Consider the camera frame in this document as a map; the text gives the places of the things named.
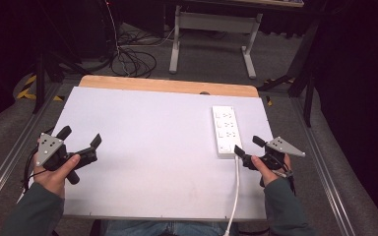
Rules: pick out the grey metal desk frame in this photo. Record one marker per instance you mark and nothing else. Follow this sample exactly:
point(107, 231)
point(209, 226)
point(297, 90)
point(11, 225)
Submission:
point(215, 23)

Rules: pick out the white power strip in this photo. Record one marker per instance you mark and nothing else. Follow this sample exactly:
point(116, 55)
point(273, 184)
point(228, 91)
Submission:
point(226, 131)

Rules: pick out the person's legs in jeans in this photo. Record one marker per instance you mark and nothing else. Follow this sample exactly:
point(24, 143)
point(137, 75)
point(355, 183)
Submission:
point(167, 228)

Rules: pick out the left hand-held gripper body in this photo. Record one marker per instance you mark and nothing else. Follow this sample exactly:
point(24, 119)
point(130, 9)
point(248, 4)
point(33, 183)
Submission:
point(48, 148)

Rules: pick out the person's right hand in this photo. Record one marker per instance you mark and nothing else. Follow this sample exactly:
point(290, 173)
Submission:
point(269, 172)

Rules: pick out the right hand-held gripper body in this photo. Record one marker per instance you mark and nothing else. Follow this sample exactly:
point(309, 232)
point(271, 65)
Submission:
point(280, 149)

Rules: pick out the person's left hand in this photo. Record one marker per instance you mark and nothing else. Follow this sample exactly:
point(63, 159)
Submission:
point(54, 178)

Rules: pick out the aluminium rail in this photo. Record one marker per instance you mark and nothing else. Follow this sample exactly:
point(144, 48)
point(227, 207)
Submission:
point(328, 183)
point(10, 164)

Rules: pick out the black metal stand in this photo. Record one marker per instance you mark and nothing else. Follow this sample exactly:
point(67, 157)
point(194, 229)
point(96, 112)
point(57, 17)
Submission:
point(41, 65)
point(303, 82)

